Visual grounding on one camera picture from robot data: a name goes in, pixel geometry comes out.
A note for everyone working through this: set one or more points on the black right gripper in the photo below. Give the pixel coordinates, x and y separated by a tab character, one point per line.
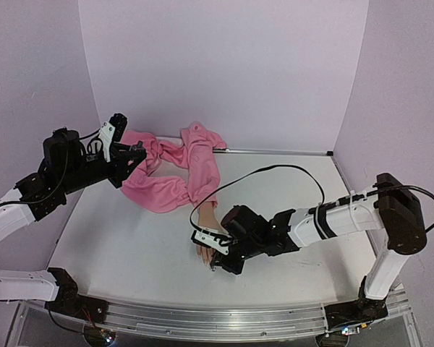
228	258

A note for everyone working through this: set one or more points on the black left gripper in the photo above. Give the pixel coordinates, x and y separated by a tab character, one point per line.
121	158

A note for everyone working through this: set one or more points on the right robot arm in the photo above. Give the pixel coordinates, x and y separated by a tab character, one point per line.
388	207

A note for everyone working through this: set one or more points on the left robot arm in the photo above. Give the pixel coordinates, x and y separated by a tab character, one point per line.
67	167

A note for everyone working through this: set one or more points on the mannequin hand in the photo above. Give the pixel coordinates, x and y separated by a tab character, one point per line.
207	219

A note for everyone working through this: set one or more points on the pink hoodie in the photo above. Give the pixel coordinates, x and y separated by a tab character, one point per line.
175	172

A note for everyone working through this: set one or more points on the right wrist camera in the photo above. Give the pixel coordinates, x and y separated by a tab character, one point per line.
211	238

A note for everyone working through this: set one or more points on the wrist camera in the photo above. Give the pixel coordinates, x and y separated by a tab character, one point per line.
211	238
105	143

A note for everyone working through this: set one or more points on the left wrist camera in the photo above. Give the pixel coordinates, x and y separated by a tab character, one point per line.
105	143

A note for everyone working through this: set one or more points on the aluminium front rail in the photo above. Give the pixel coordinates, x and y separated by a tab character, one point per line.
223	324

